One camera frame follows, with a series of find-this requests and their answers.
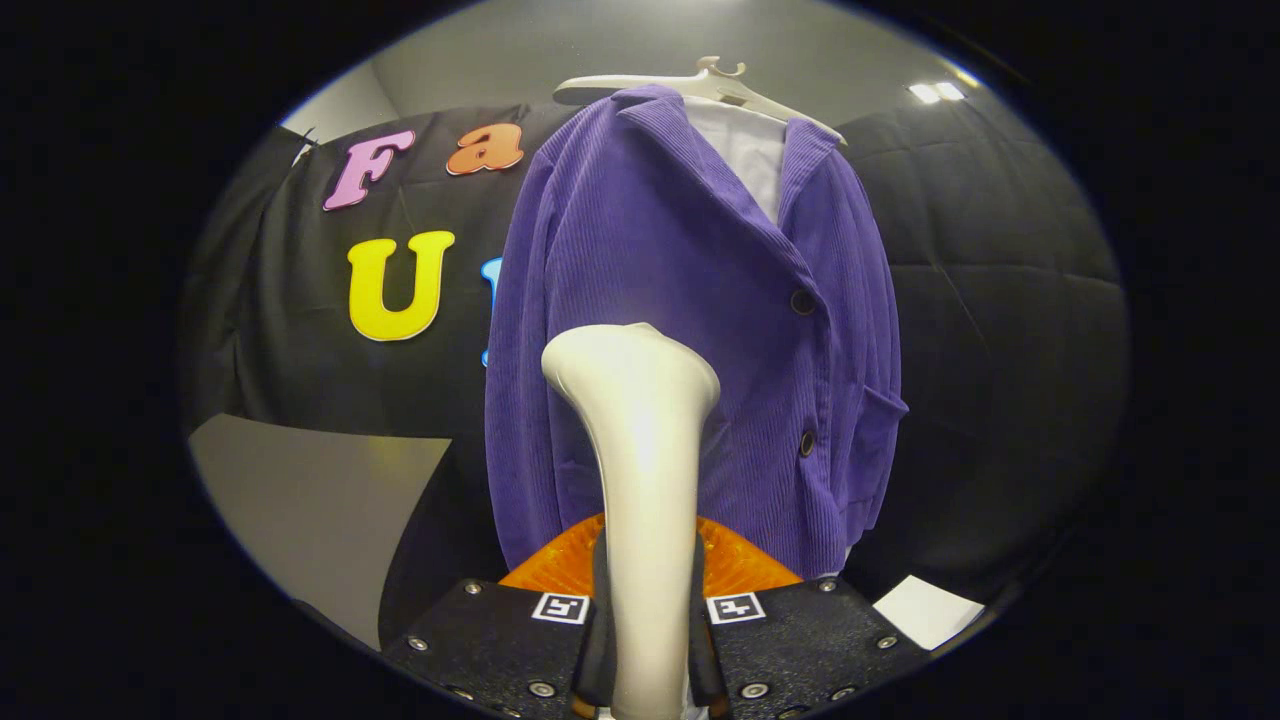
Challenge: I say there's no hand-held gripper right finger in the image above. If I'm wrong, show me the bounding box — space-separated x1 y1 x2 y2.
690 515 931 720

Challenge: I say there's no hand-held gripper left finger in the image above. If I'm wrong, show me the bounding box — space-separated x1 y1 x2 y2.
380 513 613 720

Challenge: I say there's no white garment steamer head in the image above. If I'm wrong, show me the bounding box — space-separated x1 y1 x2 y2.
540 322 722 720

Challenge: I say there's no purple corduroy jacket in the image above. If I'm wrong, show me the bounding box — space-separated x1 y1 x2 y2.
485 84 911 581

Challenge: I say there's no white clothes hanger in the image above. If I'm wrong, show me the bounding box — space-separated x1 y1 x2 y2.
552 56 849 146

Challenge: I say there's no grey cabinet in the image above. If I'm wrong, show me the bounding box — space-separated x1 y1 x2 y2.
188 414 453 651

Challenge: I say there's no white mannequin torso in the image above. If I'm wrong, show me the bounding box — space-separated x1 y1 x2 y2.
683 95 791 226

